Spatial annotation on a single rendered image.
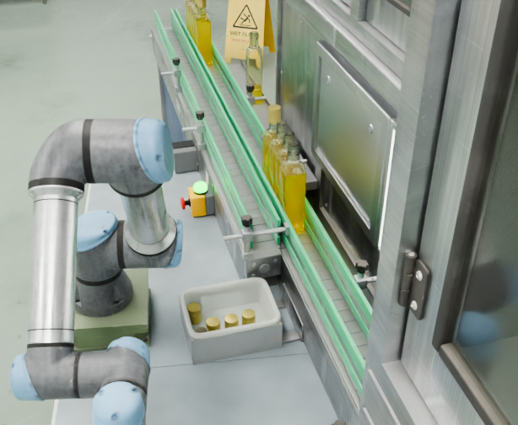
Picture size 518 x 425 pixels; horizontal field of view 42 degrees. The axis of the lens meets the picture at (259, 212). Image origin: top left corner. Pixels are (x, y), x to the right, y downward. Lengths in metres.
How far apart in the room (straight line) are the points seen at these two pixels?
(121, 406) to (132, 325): 0.62
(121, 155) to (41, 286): 0.26
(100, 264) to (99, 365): 0.49
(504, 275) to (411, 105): 0.15
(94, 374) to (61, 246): 0.22
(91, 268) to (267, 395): 0.50
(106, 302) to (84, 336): 0.10
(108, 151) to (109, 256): 0.44
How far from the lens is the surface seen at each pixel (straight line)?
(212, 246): 1.99
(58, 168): 1.21
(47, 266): 1.18
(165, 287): 1.87
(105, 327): 1.67
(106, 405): 1.07
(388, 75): 1.47
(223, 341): 1.62
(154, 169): 1.20
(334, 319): 1.47
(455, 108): 0.55
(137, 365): 1.15
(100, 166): 1.20
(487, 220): 0.53
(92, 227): 1.59
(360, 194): 1.67
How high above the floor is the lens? 1.96
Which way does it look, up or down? 35 degrees down
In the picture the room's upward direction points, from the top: straight up
